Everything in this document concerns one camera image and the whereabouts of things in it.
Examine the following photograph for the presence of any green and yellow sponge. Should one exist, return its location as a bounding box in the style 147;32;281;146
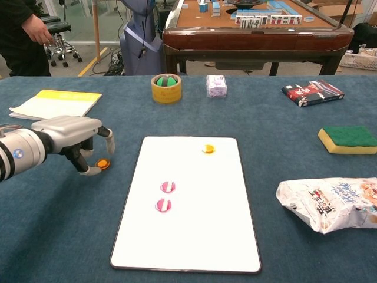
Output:
318;126;377;155

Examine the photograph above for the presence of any blue felt table cloth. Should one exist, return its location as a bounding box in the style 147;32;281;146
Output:
0;75;377;283

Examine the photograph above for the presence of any white plastic basket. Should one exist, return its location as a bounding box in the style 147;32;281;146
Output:
340;52;377;71

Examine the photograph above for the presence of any white snack bag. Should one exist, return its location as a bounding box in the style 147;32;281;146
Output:
275;176;377;235

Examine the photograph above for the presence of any black tripod stand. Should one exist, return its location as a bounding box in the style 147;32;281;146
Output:
339;0;353;30

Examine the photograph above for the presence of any person in black clothes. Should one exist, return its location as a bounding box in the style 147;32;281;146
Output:
0;0;55;77

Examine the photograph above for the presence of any black bag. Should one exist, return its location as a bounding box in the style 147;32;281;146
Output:
350;22;377;55

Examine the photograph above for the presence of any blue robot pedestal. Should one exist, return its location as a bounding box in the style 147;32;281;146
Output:
119;0;164;77

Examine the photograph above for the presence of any wooden pole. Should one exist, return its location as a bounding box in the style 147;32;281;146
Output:
92;0;102;62

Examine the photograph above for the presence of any black cable bundle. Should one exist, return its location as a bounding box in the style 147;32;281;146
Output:
92;48;126;77

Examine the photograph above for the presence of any brown mahjong table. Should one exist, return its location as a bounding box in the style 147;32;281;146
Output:
161;0;355;77

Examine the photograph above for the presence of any yellow and white notebook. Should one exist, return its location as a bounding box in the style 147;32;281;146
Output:
8;89;103;121

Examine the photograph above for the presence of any long blue-backed tile row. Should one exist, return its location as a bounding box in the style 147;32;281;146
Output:
266;0;297;15

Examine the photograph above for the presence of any dark patterned card box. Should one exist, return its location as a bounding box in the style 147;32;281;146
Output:
281;80;345;108

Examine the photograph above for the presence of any pink round magnet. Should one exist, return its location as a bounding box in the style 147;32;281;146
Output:
154;198;172;213
160;180;177;194

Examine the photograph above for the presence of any black rolling stool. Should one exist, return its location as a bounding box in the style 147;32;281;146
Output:
45;21;83;68

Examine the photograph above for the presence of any green and black ball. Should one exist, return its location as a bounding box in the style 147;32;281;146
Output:
155;75;178;87

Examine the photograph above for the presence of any white rectangular board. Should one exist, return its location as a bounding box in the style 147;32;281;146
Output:
110;136;262;275

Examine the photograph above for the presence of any white-faced mahjong tile row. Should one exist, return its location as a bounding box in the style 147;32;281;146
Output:
234;14;303;29

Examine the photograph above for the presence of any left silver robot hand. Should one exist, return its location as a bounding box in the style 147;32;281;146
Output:
31;115;115;177

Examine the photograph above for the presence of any tan packing tape roll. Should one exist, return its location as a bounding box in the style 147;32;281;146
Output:
150;73;183;104

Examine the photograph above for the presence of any dark round table tray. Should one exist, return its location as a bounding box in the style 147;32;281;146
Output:
226;0;264;9

